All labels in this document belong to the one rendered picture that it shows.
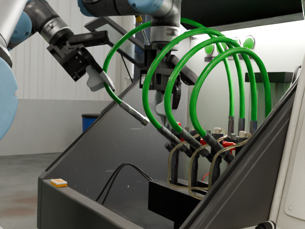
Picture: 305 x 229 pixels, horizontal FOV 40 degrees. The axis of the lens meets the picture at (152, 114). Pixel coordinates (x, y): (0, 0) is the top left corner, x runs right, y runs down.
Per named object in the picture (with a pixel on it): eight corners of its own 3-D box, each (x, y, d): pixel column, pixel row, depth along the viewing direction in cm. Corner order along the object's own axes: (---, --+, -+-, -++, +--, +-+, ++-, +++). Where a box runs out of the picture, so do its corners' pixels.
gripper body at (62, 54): (77, 84, 118) (51, 53, 120) (100, 64, 119) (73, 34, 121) (71, 77, 110) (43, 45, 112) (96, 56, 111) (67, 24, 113)
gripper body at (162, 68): (138, 91, 108) (140, 44, 107) (165, 92, 113) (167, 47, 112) (154, 91, 102) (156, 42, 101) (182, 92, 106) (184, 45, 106)
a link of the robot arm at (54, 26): (65, 23, 121) (57, 12, 113) (74, 35, 120) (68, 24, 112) (45, 40, 120) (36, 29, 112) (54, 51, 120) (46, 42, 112)
